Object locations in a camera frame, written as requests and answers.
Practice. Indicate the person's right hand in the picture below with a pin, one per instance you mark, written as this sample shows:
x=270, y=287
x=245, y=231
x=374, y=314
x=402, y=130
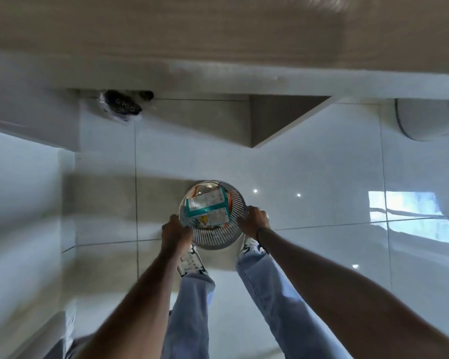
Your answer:
x=254, y=220

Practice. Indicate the person's left hand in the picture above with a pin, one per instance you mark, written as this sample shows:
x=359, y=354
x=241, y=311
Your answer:
x=176, y=237

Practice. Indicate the orange wipes packet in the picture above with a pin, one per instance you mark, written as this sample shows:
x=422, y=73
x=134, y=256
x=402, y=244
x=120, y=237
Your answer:
x=229, y=203

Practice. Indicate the silver mesh waste bin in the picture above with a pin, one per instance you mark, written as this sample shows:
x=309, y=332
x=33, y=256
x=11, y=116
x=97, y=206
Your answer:
x=213, y=239

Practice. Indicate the teal wipes packet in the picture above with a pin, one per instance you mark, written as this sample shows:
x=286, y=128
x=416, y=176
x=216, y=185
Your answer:
x=205, y=209

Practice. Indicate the person's right forearm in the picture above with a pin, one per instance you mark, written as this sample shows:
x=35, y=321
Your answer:
x=340, y=295

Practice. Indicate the person's left forearm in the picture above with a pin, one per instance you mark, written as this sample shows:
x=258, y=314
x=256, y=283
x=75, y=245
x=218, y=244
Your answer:
x=138, y=310

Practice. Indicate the white right sneaker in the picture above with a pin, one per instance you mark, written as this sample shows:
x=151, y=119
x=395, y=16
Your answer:
x=248, y=247

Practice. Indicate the white sneaker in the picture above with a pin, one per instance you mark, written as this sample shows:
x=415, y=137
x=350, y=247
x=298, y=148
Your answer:
x=248, y=247
x=191, y=263

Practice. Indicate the white left sneaker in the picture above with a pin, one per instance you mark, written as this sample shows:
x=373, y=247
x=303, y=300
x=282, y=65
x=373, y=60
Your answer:
x=191, y=263

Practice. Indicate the blue jeans left leg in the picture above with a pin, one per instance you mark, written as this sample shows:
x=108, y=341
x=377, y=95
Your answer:
x=189, y=317

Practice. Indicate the blue jeans leg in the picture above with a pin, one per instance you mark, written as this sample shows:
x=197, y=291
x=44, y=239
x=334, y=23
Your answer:
x=280, y=314
x=189, y=317

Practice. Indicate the blue jeans right leg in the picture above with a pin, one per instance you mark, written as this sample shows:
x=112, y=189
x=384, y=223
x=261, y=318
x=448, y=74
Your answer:
x=280, y=314

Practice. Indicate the clear bag of dark slippers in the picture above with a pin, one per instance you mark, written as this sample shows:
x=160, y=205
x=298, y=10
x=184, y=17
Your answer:
x=121, y=104

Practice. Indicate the white round container grey band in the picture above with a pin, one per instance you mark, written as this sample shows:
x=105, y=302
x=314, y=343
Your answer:
x=423, y=119

